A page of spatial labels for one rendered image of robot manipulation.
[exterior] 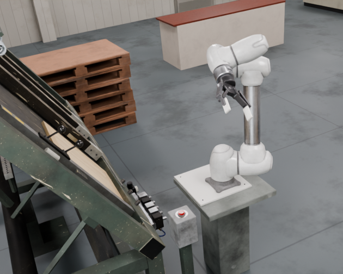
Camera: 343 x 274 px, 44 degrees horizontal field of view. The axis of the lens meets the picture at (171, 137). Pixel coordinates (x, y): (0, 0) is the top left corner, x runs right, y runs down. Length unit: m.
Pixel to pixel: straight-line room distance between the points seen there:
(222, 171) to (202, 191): 0.20
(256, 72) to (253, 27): 5.17
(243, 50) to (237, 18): 5.47
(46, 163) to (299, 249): 2.24
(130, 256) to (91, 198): 0.49
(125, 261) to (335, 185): 2.44
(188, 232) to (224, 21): 5.37
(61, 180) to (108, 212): 0.31
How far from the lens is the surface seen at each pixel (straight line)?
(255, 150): 2.66
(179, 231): 2.33
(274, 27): 7.97
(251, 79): 2.56
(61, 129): 2.04
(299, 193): 4.06
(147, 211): 2.72
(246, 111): 1.92
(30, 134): 2.07
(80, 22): 10.44
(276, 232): 3.63
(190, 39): 7.06
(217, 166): 2.70
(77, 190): 1.96
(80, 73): 5.05
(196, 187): 2.82
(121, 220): 2.13
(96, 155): 3.01
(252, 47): 2.01
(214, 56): 2.02
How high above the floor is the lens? 2.41
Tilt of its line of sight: 29 degrees down
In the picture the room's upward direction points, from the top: 6 degrees counter-clockwise
